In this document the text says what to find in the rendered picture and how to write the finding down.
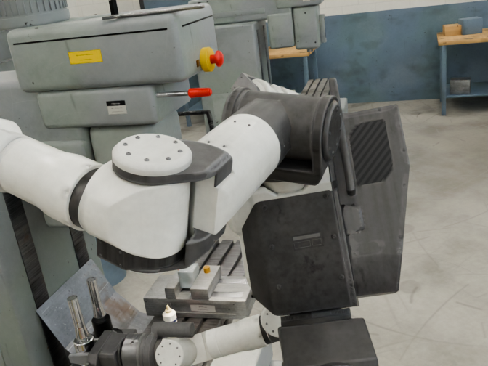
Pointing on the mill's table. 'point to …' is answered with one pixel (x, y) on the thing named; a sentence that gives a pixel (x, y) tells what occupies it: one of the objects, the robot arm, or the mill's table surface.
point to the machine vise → (168, 298)
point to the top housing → (112, 50)
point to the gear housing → (110, 105)
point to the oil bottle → (169, 315)
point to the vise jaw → (205, 283)
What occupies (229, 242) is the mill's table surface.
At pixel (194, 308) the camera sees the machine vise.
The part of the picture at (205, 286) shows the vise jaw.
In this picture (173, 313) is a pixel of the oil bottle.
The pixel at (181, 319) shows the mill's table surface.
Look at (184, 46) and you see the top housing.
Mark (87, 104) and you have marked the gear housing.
